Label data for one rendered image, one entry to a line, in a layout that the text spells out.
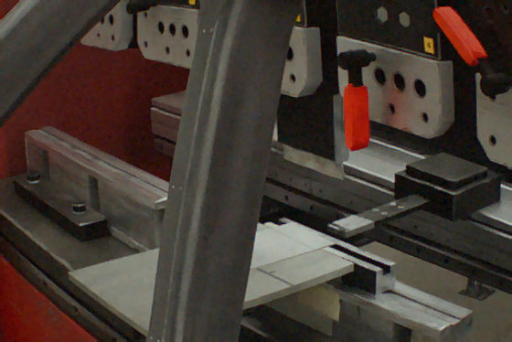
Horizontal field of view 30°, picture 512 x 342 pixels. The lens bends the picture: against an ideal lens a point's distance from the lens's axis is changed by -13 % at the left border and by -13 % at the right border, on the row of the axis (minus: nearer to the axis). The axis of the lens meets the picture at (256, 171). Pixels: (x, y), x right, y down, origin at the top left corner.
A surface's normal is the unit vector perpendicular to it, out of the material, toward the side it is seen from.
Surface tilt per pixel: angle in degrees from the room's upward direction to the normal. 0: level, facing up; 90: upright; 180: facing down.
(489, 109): 90
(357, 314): 90
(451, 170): 0
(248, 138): 79
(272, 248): 0
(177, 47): 90
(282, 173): 90
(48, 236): 0
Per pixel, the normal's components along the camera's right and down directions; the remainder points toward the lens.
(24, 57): 0.54, 0.07
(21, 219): -0.04, -0.95
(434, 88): -0.80, 0.22
